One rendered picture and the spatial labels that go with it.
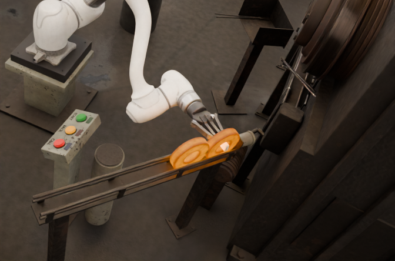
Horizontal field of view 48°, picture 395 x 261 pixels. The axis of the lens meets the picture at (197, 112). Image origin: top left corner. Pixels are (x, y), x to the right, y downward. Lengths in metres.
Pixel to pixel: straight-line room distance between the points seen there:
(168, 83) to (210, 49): 1.41
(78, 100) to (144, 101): 0.91
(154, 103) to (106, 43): 1.30
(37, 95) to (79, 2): 0.58
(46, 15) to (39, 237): 1.01
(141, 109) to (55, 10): 0.66
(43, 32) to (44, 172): 0.70
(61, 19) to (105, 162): 0.74
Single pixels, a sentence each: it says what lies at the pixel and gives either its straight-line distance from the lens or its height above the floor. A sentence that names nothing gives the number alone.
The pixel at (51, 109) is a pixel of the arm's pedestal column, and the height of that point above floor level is 0.07.
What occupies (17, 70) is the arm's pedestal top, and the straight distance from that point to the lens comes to 2.37.
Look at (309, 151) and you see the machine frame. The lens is 1.67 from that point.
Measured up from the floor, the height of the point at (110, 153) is 0.52.
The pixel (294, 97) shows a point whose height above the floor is 0.66.
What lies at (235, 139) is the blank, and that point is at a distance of 1.75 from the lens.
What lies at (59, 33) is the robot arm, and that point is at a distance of 2.23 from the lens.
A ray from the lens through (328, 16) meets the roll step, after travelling 1.71.
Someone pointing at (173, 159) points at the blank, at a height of 0.73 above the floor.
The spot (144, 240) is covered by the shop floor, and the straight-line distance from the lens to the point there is 2.26.
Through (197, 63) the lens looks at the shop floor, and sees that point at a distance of 3.10.
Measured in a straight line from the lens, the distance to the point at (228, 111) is 2.86.
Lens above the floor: 2.03
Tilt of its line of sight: 47 degrees down
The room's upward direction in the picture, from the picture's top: 22 degrees clockwise
